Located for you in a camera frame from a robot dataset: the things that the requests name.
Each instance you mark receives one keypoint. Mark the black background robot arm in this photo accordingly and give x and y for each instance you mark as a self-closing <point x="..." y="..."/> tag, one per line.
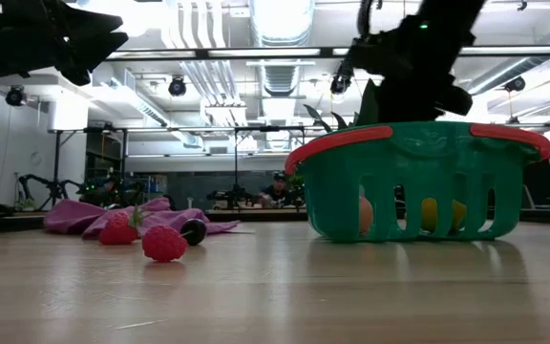
<point x="55" y="186"/>

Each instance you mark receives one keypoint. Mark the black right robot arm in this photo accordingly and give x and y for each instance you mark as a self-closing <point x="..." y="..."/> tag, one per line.
<point x="451" y="12"/>

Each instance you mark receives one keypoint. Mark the dark plum toy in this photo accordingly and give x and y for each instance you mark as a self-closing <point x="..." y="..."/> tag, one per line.
<point x="195" y="230"/>

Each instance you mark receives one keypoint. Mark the person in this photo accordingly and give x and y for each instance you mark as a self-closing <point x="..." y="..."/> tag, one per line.
<point x="277" y="193"/>

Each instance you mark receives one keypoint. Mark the black background stand frame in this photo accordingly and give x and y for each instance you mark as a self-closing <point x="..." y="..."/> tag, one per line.
<point x="236" y="157"/>
<point x="123" y="162"/>

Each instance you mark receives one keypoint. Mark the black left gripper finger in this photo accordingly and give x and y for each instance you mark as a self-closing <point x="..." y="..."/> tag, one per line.
<point x="92" y="50"/>
<point x="89" y="20"/>

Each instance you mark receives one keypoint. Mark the red toy strawberry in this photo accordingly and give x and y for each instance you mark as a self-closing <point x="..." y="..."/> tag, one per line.
<point x="118" y="230"/>

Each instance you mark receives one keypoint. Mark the black ceiling spotlight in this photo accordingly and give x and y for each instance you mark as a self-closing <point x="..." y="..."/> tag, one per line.
<point x="15" y="96"/>
<point x="177" y="87"/>
<point x="514" y="84"/>
<point x="338" y="85"/>

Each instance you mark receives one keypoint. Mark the orange toy peach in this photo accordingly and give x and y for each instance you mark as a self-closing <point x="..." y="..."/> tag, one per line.
<point x="365" y="215"/>

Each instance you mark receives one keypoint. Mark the red toy raspberry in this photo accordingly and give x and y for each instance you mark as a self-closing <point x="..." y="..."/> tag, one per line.
<point x="162" y="243"/>

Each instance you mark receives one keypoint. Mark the silver ventilation duct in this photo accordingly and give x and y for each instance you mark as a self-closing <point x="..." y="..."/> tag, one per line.
<point x="281" y="76"/>

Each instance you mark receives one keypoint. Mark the purple cloth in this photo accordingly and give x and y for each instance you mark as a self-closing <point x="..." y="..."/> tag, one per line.
<point x="72" y="216"/>

